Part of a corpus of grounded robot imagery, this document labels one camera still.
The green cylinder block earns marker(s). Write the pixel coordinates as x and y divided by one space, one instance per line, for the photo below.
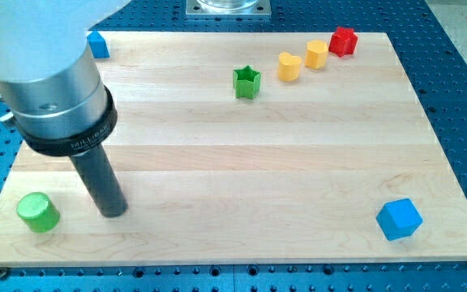
38 212

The yellow hexagon block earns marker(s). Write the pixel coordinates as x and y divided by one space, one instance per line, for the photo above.
316 54

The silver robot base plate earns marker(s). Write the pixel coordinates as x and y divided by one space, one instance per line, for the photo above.
228 9

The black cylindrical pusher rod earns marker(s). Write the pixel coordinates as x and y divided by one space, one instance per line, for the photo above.
97 174

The yellow heart block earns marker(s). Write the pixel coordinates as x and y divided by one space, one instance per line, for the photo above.
288 67

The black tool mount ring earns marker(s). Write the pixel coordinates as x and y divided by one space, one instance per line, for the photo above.
68 121

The red star block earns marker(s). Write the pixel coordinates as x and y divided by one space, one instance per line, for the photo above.
343 42

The blue triangle block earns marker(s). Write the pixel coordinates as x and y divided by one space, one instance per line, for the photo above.
98 45

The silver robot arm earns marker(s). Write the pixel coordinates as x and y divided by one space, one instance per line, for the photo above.
50 82

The blue cube block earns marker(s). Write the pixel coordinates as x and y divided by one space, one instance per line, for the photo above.
398 219

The green star block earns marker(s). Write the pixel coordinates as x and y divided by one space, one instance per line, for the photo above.
246 82

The wooden board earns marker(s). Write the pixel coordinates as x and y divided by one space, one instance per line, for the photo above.
296 175

